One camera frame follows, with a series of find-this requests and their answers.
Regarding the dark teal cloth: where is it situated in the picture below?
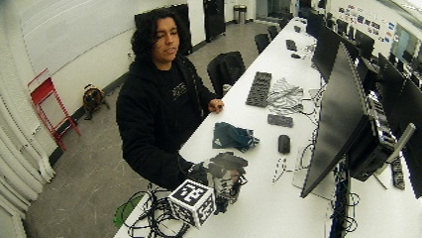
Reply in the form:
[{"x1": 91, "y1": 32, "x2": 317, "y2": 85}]
[{"x1": 212, "y1": 121, "x2": 262, "y2": 154}]

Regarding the black keyboard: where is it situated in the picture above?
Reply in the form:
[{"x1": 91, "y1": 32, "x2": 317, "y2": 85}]
[
  {"x1": 244, "y1": 70, "x2": 274, "y2": 109},
  {"x1": 286, "y1": 38, "x2": 300, "y2": 53}
]

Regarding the black office chair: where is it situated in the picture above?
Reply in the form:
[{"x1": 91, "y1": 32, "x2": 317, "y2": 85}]
[
  {"x1": 267, "y1": 25, "x2": 282, "y2": 42},
  {"x1": 254, "y1": 32, "x2": 272, "y2": 55},
  {"x1": 207, "y1": 50, "x2": 248, "y2": 97}
]

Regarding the the person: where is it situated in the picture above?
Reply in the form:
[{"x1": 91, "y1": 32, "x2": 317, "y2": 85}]
[{"x1": 115, "y1": 7, "x2": 226, "y2": 191}]

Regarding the white cube with black markers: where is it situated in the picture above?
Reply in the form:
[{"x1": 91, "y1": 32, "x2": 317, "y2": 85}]
[{"x1": 167, "y1": 178, "x2": 218, "y2": 230}]

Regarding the black cabinet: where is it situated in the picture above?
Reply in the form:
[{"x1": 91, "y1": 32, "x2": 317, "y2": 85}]
[{"x1": 203, "y1": 0, "x2": 227, "y2": 43}]

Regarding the large black monitor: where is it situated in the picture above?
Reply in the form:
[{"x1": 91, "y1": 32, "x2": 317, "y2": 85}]
[{"x1": 300, "y1": 42, "x2": 397, "y2": 199}]

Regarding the brown backpack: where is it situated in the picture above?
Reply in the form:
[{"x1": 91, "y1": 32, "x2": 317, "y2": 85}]
[{"x1": 82, "y1": 83, "x2": 111, "y2": 121}]

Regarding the grey trash can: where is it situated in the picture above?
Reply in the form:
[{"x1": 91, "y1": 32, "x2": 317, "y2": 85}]
[{"x1": 232, "y1": 4, "x2": 250, "y2": 25}]

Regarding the black power strip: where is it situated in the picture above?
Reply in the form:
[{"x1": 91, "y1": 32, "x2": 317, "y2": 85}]
[{"x1": 391, "y1": 156, "x2": 407, "y2": 191}]

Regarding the red metal step stool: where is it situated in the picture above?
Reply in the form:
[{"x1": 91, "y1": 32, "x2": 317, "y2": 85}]
[{"x1": 27, "y1": 67, "x2": 83, "y2": 152}]

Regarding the white radiator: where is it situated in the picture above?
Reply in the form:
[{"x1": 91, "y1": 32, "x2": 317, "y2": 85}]
[{"x1": 0, "y1": 93, "x2": 58, "y2": 238}]

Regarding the white cable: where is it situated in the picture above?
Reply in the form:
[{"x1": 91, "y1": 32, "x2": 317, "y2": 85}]
[{"x1": 271, "y1": 156, "x2": 296, "y2": 184}]

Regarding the tangle of black cables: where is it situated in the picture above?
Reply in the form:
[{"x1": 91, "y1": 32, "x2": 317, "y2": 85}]
[{"x1": 123, "y1": 181, "x2": 194, "y2": 238}]

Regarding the green cable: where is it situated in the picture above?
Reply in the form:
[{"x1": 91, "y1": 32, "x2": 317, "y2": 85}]
[{"x1": 112, "y1": 192, "x2": 148, "y2": 230}]

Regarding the row of wall posters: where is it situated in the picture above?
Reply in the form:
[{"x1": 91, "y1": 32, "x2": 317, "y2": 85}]
[{"x1": 337, "y1": 3, "x2": 399, "y2": 45}]

